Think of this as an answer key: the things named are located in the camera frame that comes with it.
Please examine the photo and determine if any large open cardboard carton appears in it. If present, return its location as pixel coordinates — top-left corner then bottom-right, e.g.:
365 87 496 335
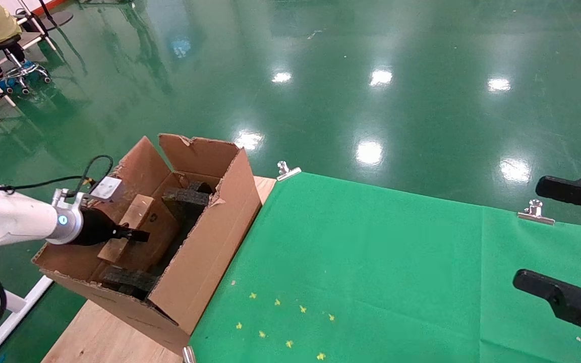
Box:
32 133 264 354

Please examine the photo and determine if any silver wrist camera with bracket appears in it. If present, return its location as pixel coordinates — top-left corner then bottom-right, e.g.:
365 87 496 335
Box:
51 176 123 210

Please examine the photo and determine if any small taped cardboard box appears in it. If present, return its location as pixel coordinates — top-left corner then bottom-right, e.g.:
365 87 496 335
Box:
97 194 181 270

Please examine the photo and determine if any black braided camera cable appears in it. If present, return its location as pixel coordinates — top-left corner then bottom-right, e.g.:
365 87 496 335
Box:
0 154 115 196

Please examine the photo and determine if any black floor stand base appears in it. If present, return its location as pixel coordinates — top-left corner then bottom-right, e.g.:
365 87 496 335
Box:
38 0 75 29

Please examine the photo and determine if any green cloth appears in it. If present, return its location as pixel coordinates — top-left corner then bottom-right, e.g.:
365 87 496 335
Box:
190 171 581 363

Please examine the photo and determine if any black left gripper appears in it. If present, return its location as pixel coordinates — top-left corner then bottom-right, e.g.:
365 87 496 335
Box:
71 207 151 247

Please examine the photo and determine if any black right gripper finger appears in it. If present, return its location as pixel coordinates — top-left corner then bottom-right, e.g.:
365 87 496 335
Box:
535 175 581 220
512 270 581 352

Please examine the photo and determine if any black stool with chrome base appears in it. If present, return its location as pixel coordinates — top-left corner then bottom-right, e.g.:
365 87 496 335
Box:
0 33 53 95

